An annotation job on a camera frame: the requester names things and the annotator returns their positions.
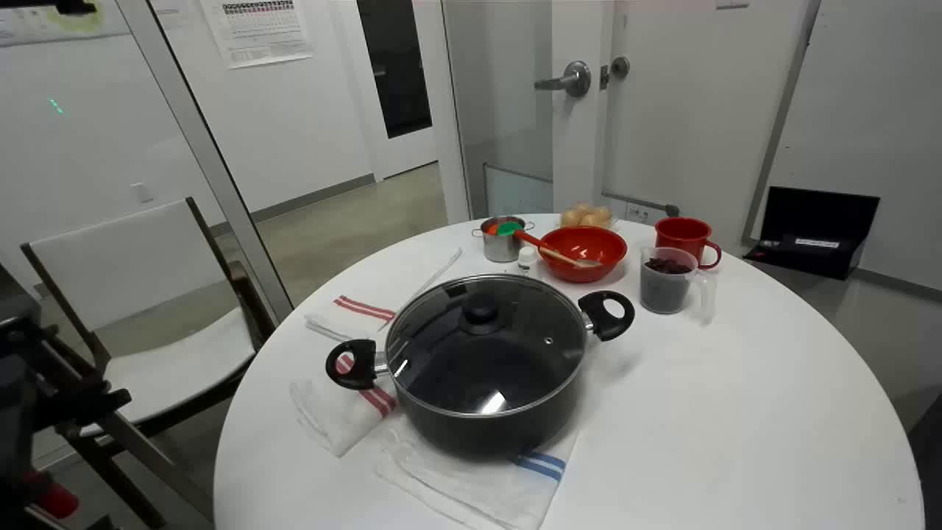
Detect glass pot lid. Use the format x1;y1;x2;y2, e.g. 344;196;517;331
383;271;591;419

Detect black cooking pot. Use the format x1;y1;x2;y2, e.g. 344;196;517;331
324;275;639;462

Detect metal tin with colourful items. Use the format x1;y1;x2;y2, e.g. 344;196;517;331
477;216;529;265

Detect wooden spoon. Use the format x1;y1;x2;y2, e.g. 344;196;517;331
514;231;604;271

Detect red bowl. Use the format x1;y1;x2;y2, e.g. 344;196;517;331
536;225;629;285

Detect beige round food pieces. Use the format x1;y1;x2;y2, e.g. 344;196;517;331
560;200;619;232

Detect white towel with red stripes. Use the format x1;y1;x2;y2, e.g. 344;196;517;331
289;371;405;459
301;246;466;349

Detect glass cup with dark contents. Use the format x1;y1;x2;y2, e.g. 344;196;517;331
639;246;719;325

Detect red mug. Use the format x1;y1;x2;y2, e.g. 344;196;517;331
654;216;728;275

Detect white door with dark window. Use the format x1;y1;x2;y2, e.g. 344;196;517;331
332;0;452;185

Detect white towel with blue stripes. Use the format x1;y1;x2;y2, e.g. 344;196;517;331
377;421;582;530

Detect silver door lock knob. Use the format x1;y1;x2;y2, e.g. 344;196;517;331
597;53;633;91

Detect white paper notice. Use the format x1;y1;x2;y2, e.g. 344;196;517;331
201;0;314;72

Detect black open case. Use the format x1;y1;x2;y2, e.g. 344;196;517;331
742;184;882;284

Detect black tripod stand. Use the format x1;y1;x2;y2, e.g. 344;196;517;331
0;262;136;530

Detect silver door handle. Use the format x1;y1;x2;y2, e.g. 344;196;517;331
529;59;594;101

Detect white chair with black frame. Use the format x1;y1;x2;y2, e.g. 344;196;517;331
17;196;282;527

